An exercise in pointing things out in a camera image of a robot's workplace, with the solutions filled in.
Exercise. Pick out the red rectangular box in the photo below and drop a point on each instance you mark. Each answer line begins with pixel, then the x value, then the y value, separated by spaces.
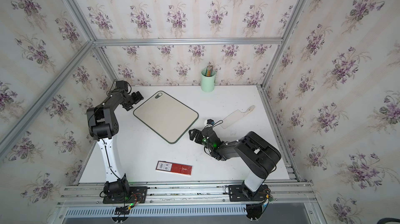
pixel 174 168

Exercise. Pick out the mint green utensil cup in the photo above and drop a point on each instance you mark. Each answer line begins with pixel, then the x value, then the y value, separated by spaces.
pixel 207 82

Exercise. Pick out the beige green-rimmed cutting board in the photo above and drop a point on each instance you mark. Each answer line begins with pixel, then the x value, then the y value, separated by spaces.
pixel 166 116

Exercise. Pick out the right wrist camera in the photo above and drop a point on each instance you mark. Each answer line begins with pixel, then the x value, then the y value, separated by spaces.
pixel 209 123

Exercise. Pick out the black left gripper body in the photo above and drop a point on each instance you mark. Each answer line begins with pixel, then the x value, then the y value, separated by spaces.
pixel 128 102

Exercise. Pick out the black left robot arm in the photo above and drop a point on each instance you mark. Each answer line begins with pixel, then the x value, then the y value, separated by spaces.
pixel 103 128

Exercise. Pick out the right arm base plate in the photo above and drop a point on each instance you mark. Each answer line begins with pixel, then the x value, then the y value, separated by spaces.
pixel 240 193

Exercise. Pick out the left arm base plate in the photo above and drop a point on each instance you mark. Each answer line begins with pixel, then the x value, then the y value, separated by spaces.
pixel 136 195

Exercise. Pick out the wooden chopsticks in cup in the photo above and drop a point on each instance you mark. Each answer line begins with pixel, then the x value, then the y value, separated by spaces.
pixel 209 71

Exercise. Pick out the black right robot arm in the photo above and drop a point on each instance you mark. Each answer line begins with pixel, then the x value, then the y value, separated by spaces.
pixel 260 156

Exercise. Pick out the aluminium front rail frame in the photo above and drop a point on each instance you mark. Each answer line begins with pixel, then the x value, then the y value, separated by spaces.
pixel 186 199

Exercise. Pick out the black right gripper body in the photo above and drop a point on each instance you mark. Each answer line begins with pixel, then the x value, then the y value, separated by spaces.
pixel 209 147

